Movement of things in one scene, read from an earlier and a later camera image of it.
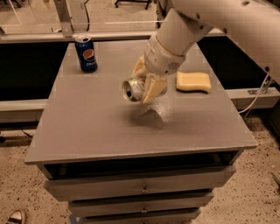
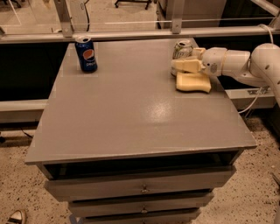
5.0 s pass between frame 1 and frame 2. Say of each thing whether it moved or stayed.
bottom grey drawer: stayed
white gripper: moved
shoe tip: stayed
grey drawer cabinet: stayed
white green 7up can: moved
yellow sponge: stayed
